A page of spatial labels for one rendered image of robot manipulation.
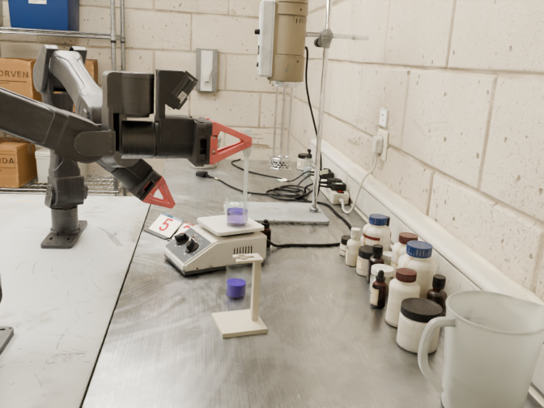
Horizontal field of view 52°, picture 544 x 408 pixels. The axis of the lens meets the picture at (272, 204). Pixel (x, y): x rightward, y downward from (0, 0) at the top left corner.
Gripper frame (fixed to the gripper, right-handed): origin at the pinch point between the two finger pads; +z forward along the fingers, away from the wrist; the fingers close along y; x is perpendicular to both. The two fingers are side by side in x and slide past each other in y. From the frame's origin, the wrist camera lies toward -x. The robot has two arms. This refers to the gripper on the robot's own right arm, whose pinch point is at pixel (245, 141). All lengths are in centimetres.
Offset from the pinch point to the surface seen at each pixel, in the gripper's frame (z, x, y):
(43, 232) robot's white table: -33, 33, 58
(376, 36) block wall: 64, -22, 75
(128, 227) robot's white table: -12, 32, 60
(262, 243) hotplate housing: 13.5, 27.0, 26.4
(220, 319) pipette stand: -2.5, 31.6, 1.1
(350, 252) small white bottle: 33.1, 28.7, 21.6
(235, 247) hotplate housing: 6.8, 27.1, 25.1
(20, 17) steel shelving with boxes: -49, -25, 258
